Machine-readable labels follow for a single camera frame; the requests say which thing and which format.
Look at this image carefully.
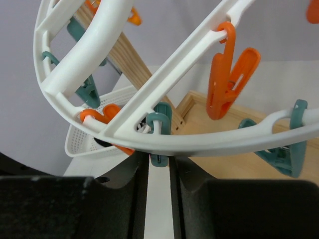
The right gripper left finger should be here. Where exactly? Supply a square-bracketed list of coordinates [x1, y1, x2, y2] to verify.
[0, 152, 149, 239]

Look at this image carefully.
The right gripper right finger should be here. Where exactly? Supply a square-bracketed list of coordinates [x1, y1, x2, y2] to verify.
[169, 156, 319, 239]

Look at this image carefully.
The teal clothespin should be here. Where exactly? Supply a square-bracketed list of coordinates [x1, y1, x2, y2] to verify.
[146, 102, 172, 167]
[238, 99, 309, 178]
[42, 51, 101, 109]

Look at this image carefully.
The white round clip hanger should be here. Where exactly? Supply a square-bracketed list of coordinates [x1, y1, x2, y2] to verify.
[33, 0, 319, 156]

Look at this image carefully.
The wooden hanger stand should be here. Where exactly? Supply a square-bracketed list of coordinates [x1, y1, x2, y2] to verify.
[74, 4, 319, 180]

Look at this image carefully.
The white perforated plastic basket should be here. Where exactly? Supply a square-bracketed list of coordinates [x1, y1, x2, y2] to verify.
[64, 85, 150, 158]

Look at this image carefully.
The orange clothespin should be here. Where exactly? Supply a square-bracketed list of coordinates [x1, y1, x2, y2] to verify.
[206, 21, 261, 120]
[79, 103, 135, 156]

